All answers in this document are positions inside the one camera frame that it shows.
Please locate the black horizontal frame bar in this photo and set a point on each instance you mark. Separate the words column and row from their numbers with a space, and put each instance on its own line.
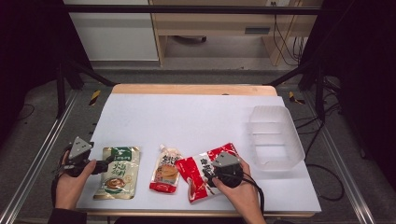
column 186, row 9

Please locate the white cabinet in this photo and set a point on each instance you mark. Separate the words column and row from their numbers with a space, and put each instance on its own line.
column 115, row 34

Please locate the yellow and black tape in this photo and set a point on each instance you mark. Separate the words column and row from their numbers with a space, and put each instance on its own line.
column 95, row 97
column 294, row 98

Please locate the clear plastic container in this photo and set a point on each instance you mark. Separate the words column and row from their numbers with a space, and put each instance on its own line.
column 274, row 140

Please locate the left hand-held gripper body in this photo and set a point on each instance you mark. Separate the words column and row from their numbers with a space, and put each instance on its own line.
column 80, row 147

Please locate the green and beige sauce packet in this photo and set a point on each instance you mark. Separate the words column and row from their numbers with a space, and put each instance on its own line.
column 120, row 177

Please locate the person's right hand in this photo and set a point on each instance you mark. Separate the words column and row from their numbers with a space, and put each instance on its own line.
column 243, row 196

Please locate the red and white seasoning packet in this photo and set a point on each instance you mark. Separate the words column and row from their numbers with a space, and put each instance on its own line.
column 194, row 169

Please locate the person's left hand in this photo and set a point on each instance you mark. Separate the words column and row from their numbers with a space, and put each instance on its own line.
column 70, row 189

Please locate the light wooden desk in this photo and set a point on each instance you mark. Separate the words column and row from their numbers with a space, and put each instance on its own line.
column 218, row 25

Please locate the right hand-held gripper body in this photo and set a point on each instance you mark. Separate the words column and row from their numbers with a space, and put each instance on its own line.
column 229, row 174

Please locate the small orange snack packet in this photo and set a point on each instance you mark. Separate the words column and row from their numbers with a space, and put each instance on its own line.
column 165, row 174

